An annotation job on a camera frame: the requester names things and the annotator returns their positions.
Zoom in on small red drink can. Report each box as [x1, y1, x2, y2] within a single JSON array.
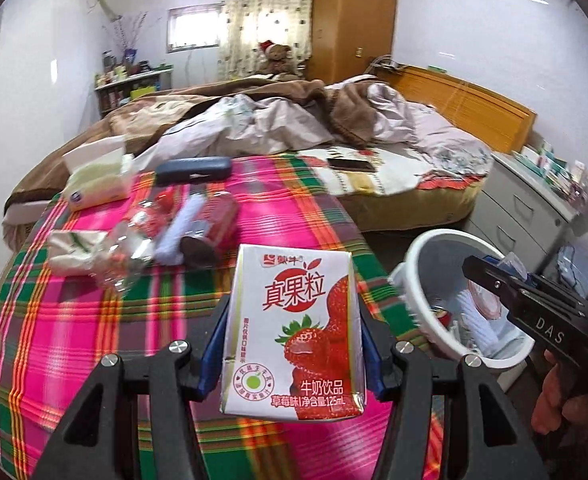
[[179, 192, 239, 270]]

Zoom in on dried branch vase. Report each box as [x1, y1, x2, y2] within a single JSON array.
[[103, 12, 147, 65]]

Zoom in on wall shelf with items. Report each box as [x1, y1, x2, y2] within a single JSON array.
[[94, 50, 173, 117]]

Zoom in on brown teddy bear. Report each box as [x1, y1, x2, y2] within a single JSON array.
[[256, 40, 299, 78]]

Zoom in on brown blanket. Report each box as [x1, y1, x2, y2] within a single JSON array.
[[3, 77, 376, 214]]

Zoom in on white foam net piece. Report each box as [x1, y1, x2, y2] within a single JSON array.
[[154, 193, 206, 266]]

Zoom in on tissue pack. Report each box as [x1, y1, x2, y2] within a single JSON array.
[[62, 136, 134, 212]]

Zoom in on patterned curtain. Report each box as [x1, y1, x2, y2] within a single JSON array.
[[218, 0, 312, 79]]

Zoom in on black smartphone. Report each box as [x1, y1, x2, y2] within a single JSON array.
[[326, 157, 376, 172]]

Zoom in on strawberry milk carton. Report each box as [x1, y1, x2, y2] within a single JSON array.
[[220, 244, 367, 422]]

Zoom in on large red drink can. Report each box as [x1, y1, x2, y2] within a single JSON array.
[[431, 308, 452, 330]]

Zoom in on pink green plaid cloth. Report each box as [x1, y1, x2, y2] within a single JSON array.
[[0, 153, 444, 480]]

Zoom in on clear cola plastic bottle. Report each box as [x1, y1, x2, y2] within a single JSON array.
[[91, 191, 175, 295]]

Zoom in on person's right hand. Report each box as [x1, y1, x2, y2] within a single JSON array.
[[531, 351, 588, 435]]

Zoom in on blue bag on floor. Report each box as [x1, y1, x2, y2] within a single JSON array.
[[556, 245, 588, 298]]

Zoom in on grey nightstand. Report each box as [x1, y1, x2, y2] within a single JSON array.
[[465, 152, 579, 273]]

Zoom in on floral bed sheet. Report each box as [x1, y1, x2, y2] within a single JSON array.
[[296, 145, 486, 197]]

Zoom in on dark blue glasses case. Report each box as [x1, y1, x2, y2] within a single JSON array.
[[154, 156, 232, 188]]

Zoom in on white dinosaur paper bag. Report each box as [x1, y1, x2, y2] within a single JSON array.
[[47, 230, 108, 278]]

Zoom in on wooden wardrobe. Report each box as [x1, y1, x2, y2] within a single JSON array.
[[306, 0, 397, 84]]

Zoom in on light pink duvet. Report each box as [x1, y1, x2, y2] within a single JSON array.
[[134, 78, 492, 177]]

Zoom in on small window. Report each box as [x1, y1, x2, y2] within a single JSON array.
[[167, 3, 221, 53]]

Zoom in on white trash bin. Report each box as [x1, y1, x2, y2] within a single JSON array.
[[389, 229, 534, 373]]

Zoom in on wooden headboard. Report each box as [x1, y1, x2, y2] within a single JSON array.
[[374, 66, 536, 154]]

